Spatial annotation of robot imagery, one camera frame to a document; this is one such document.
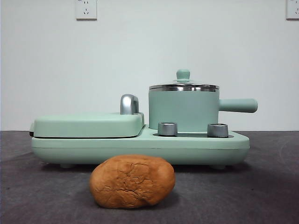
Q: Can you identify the silver control knob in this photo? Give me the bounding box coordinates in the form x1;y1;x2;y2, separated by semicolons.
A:
157;121;178;136
207;123;229;138

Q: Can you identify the chrome grill lid handle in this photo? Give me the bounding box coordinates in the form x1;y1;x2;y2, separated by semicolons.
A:
120;94;141;115

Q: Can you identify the white wall socket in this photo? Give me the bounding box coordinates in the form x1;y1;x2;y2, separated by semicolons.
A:
286;0;299;21
75;0;98;21

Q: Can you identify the brown potato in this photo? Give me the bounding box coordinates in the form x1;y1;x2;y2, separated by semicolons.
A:
89;154;176;209

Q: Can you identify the glass pot lid green knob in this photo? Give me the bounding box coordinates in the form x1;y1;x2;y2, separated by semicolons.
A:
149;69;220;91

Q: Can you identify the mint green handled steamer pot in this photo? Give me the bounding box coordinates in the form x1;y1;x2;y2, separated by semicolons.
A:
148;84;258;133

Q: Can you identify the mint green breakfast machine base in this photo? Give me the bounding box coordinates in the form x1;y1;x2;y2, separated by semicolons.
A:
31;124;250;169

